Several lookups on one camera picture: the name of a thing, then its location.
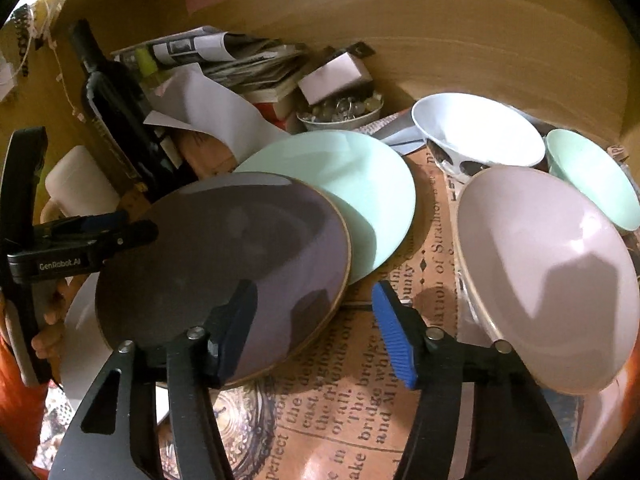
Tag stack of newspapers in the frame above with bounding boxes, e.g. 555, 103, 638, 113
112, 25, 310, 94

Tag mint green bowl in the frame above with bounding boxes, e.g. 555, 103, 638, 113
544, 129, 639, 232

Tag white patterned bowl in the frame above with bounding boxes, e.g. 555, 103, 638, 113
410, 92, 546, 183

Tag pink bowl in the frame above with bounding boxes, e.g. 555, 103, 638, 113
454, 167, 639, 394

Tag white plastic container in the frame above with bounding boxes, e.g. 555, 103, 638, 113
40, 145, 120, 223

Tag small white box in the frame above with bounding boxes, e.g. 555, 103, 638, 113
297, 52, 372, 105

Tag white plate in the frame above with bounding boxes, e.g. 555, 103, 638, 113
60, 273, 112, 411

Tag dark wine bottle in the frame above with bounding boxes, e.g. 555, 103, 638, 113
70, 20, 196, 203

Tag small bowl with trinkets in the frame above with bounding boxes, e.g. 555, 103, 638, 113
296, 91, 384, 131

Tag dark grey plate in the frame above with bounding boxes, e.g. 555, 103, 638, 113
96, 172, 352, 385

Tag mint green plate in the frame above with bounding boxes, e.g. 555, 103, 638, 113
236, 130, 416, 284

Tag vintage newspaper print mat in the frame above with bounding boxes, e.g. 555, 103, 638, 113
214, 148, 473, 479

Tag white curled paper sheet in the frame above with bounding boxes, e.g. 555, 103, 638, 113
144, 64, 290, 162

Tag person's left hand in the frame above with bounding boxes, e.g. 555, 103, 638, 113
32, 278, 75, 382

